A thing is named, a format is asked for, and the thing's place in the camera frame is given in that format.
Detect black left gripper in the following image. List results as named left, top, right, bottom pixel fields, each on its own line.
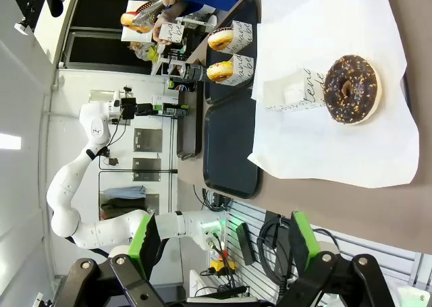
left=134, top=102, right=190, bottom=118

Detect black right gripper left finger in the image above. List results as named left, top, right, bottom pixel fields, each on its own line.
left=53, top=213, right=190, bottom=307

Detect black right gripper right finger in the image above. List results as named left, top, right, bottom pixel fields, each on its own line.
left=276, top=211, right=396, bottom=307

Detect black white patterned can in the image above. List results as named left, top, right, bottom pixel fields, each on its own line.
left=180, top=63, right=205, bottom=83

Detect yellow glazed donut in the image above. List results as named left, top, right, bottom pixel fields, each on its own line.
left=207, top=28, right=234, bottom=51
left=120, top=12, right=153, bottom=34
left=206, top=61, right=234, bottom=82

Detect white printed paper donut holder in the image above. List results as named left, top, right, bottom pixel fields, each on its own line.
left=158, top=23, right=186, bottom=45
left=215, top=20, right=254, bottom=53
left=215, top=53, right=254, bottom=88
left=263, top=67, right=327, bottom=114

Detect silver metal tongs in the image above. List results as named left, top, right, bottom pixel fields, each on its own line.
left=131, top=0, right=167, bottom=30

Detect person's left hand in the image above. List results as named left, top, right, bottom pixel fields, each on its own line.
left=152, top=8, right=178, bottom=45

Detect black Pepsi can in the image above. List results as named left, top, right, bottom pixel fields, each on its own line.
left=167, top=79, right=196, bottom=92

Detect white shelf rack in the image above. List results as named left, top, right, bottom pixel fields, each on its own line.
left=151, top=46, right=190, bottom=78

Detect blue folded cloth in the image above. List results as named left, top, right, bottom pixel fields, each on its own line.
left=102, top=185, right=148, bottom=200

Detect black rectangular box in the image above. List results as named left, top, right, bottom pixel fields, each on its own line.
left=235, top=222, right=257, bottom=267

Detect dark grey plastic tray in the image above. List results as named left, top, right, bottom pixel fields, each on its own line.
left=203, top=0, right=260, bottom=105
left=202, top=99, right=263, bottom=200

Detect background person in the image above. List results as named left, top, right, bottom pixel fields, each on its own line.
left=130, top=40, right=160, bottom=64

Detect yellow emergency stop button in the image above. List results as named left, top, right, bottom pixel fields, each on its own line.
left=209, top=256, right=236, bottom=277

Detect white paper sheet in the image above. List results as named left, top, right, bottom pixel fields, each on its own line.
left=247, top=0, right=419, bottom=189

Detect chocolate sprinkled donut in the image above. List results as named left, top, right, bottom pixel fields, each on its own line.
left=323, top=53, right=383, bottom=125

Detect brown plastic tray with handles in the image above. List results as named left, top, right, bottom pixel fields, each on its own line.
left=175, top=87, right=204, bottom=161

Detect coiled black cable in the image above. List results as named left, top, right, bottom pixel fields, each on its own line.
left=256, top=215, right=293, bottom=289

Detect grey metal wall plate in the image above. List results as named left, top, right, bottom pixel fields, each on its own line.
left=133, top=128, right=163, bottom=153
left=132, top=157, right=161, bottom=183

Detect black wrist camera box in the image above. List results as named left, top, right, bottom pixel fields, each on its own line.
left=120, top=96, right=138, bottom=120

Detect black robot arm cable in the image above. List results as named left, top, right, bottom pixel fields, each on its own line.
left=101, top=117, right=132, bottom=158

